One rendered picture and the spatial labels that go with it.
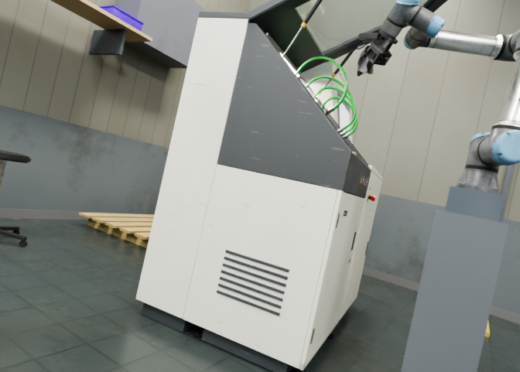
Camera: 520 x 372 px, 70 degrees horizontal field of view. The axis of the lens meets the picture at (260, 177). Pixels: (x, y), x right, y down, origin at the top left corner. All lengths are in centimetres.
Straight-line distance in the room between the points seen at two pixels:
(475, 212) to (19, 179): 331
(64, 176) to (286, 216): 272
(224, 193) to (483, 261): 104
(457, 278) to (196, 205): 111
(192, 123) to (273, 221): 62
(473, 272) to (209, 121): 124
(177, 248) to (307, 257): 62
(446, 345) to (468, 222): 46
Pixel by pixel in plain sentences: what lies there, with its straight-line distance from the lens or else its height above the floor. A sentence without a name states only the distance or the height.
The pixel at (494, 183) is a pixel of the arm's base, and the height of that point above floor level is 94.
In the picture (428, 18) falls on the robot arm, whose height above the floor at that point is 147.
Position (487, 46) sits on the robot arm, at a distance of 178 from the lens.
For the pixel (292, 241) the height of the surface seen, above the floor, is 54.
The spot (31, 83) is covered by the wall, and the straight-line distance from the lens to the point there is 369.
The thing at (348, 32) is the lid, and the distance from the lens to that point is 223.
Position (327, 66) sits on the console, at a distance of 238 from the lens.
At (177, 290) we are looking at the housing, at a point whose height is 19.
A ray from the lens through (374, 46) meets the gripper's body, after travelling 163.
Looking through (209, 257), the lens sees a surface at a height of 38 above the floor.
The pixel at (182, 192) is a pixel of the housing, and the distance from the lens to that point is 178.
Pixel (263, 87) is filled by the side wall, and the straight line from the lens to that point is 167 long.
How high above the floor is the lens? 76
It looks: level
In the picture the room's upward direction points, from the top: 12 degrees clockwise
